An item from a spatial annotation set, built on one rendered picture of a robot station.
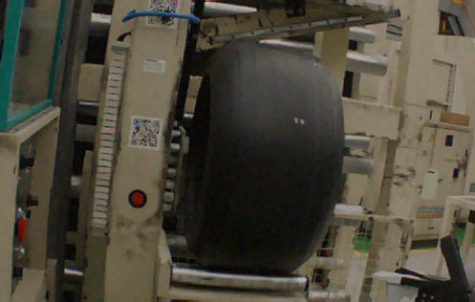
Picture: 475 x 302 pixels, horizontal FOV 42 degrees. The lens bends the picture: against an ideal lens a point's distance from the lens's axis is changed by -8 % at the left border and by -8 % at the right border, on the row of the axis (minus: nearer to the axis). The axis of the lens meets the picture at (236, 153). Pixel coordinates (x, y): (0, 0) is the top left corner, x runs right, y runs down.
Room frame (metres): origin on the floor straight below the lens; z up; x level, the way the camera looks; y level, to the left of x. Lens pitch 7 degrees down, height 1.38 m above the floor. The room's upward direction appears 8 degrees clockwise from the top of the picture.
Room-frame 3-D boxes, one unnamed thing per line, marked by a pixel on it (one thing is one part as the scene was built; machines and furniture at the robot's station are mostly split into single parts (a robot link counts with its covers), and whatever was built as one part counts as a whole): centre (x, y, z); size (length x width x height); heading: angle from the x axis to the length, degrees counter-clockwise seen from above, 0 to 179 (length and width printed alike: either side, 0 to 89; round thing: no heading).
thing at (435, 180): (6.40, -1.86, 0.62); 0.91 x 0.58 x 1.25; 122
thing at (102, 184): (1.58, 0.31, 1.19); 0.05 x 0.04 x 0.48; 10
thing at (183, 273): (1.55, -0.05, 0.90); 0.35 x 0.05 x 0.05; 100
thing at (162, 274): (1.65, 0.16, 0.90); 0.40 x 0.03 x 0.10; 10
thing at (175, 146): (2.02, 0.26, 1.05); 0.20 x 0.15 x 0.30; 100
